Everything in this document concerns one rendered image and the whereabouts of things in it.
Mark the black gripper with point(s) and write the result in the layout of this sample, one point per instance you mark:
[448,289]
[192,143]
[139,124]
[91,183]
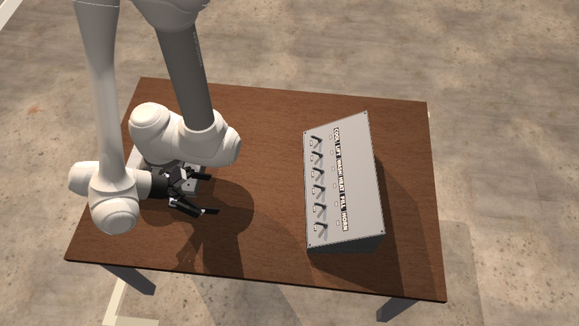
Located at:
[161,190]

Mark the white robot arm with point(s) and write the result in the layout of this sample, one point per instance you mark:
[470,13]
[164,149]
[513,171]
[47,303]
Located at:
[202,137]

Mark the white switch panel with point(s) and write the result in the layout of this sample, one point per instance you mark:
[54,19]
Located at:
[343,212]

